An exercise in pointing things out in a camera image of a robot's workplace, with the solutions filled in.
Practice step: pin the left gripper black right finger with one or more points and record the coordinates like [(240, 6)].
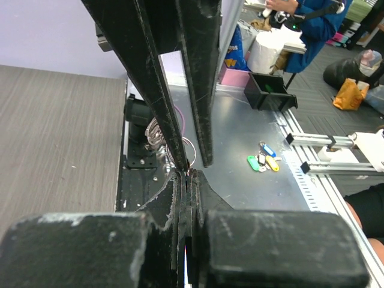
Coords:
[(248, 248)]

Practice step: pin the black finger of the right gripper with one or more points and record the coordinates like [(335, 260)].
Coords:
[(128, 29), (199, 23)]

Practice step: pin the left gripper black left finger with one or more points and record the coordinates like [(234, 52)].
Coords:
[(122, 249)]

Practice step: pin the metal disc with key rings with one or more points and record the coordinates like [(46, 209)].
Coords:
[(157, 142)]

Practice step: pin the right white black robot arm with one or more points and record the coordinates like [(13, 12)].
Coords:
[(166, 32)]

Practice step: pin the blue chips bag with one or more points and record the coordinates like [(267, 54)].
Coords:
[(235, 58)]

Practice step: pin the white paper roll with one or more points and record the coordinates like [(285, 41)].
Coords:
[(268, 46)]

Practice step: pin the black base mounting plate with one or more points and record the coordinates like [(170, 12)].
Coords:
[(149, 191)]

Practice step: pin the bunch of coloured key tags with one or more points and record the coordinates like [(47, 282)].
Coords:
[(265, 159)]

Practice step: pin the black plastic bin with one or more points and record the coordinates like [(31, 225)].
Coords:
[(268, 92)]

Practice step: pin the person in blue jacket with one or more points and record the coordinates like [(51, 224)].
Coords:
[(315, 32)]

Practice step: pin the person in black shirt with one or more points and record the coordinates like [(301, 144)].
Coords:
[(367, 209)]

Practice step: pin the black garbage bag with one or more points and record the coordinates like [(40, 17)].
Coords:
[(367, 66)]

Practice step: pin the orange plastic bag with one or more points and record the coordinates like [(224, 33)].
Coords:
[(351, 94)]

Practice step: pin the white slotted cable duct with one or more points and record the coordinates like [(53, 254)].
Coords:
[(314, 179)]

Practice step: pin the aluminium frame rails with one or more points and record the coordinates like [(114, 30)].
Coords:
[(359, 154)]

